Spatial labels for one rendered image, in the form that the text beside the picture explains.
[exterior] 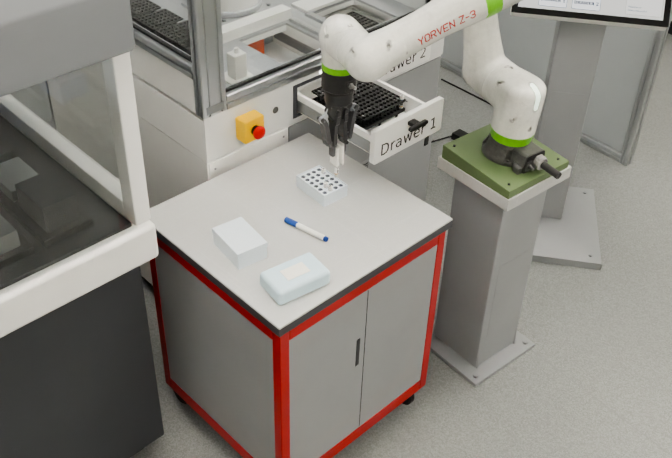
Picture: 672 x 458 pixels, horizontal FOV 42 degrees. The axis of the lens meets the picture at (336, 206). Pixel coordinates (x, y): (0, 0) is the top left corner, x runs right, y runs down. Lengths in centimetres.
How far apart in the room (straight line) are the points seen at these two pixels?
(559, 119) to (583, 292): 66
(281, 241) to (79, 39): 79
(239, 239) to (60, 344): 50
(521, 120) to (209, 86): 86
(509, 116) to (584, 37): 84
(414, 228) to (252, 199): 45
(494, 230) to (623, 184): 149
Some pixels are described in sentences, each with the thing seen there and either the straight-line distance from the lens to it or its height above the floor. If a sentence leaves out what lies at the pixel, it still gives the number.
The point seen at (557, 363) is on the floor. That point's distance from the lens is 311.
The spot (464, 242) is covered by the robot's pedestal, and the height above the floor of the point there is 48.
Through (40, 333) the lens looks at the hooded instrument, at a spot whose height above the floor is 69.
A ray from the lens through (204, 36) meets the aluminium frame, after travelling 231.
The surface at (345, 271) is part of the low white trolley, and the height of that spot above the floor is 76.
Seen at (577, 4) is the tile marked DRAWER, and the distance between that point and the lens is 311.
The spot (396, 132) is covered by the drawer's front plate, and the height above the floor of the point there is 89.
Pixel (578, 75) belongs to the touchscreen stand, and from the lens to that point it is 331.
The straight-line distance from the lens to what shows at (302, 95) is 261.
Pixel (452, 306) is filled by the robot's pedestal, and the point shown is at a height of 20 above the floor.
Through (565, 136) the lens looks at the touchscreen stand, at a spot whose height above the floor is 43.
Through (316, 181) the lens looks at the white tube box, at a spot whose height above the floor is 79.
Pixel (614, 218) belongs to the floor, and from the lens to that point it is 381.
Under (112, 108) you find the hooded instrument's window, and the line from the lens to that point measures 191.
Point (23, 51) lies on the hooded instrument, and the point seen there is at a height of 144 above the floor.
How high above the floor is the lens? 220
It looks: 37 degrees down
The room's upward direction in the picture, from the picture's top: 2 degrees clockwise
